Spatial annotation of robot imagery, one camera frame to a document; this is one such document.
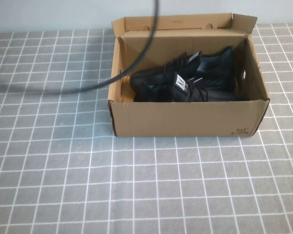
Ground black knit sneaker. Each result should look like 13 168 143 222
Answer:
129 55 250 102
185 45 237 91

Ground brown cardboard shoe box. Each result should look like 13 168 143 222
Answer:
107 12 271 138

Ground grey white-grid tablecloth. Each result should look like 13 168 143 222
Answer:
0 23 293 234

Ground thick black camera cable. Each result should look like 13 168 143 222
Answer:
0 0 160 96

